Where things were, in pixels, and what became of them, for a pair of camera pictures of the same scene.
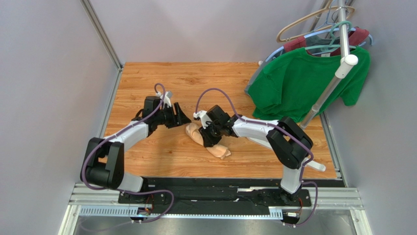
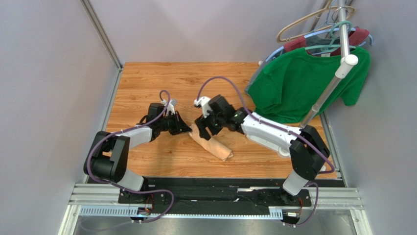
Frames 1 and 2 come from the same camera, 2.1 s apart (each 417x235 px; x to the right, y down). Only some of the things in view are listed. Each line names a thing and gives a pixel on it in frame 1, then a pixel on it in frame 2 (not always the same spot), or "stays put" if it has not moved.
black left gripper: x=180 y=118 → x=180 y=126
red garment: x=358 y=35 stays put
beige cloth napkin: x=218 y=150 stays put
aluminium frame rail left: x=105 y=40 stays put
